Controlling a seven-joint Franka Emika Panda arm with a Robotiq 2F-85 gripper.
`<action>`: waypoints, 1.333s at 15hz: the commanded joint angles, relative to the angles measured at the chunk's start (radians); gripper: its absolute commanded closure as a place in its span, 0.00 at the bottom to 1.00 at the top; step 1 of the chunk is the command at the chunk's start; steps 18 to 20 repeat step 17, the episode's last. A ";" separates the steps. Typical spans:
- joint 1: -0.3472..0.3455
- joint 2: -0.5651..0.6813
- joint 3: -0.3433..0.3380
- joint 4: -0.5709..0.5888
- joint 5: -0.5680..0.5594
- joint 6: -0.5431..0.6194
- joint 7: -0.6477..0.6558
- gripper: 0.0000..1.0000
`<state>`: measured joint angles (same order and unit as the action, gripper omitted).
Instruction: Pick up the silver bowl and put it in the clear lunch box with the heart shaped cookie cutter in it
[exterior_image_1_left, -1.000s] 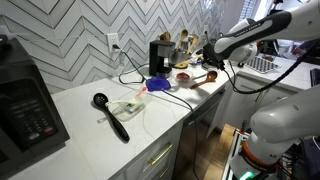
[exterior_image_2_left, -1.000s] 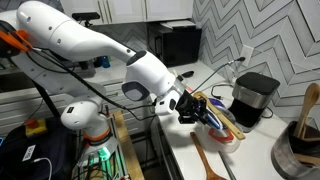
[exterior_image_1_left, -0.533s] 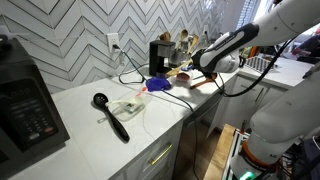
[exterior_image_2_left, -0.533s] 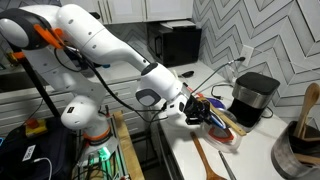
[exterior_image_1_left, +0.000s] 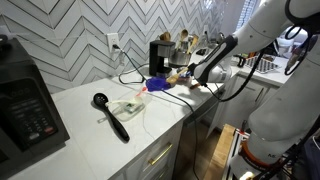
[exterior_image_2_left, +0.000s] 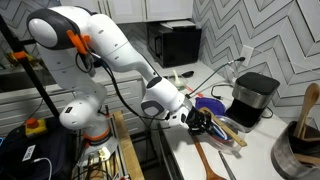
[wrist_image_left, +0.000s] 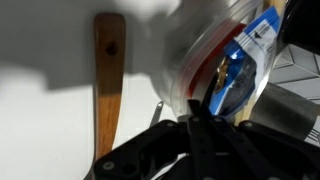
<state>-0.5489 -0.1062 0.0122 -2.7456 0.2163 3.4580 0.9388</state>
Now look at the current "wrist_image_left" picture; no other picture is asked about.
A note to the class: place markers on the brown wooden spoon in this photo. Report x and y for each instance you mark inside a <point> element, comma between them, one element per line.
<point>108,83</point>

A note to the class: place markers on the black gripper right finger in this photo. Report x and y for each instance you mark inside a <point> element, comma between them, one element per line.
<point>260,153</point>

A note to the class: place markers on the blue white snack packet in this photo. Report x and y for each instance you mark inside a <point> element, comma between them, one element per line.
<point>260,36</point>

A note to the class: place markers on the black steel coffee maker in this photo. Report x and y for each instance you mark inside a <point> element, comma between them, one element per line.
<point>303,23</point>

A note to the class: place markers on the clear plastic lunch box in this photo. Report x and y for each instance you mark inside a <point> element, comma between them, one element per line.
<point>163,60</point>

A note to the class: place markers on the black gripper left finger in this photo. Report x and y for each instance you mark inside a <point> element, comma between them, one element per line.
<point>186,150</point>

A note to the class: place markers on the thin metal utensil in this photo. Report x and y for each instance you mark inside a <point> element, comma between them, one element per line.
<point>156,115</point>

